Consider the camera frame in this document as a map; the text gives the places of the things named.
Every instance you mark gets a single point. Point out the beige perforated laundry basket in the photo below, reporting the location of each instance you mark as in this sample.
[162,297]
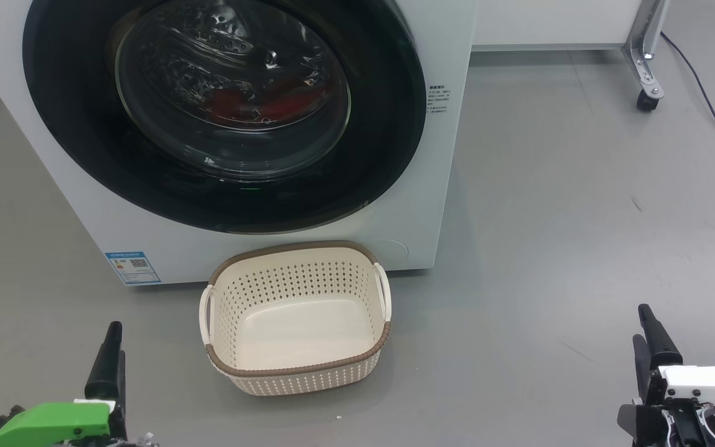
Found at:
[295,335]

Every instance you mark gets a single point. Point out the blue energy label sticker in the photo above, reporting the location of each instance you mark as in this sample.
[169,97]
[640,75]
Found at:
[134,267]

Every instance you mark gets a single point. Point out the grey metal frame leg with caster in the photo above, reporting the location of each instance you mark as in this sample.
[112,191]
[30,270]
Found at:
[643,62]

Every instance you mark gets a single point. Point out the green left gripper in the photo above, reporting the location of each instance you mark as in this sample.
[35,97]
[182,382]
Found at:
[53,422]

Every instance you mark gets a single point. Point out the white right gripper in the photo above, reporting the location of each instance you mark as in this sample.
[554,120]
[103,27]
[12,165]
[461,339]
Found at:
[705,385]

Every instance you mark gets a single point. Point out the white panel board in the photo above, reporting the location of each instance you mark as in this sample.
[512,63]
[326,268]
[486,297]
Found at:
[550,22]

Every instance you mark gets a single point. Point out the black round glass washer door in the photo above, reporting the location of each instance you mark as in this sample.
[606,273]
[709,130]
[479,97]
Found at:
[72,124]

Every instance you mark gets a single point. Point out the white front-load washing machine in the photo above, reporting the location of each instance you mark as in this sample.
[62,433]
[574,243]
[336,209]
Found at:
[395,205]

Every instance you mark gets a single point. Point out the red and white garment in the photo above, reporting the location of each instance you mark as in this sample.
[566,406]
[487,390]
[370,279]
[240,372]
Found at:
[283,108]

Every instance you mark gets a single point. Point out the small printed text label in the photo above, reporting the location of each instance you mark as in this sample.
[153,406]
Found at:
[439,99]

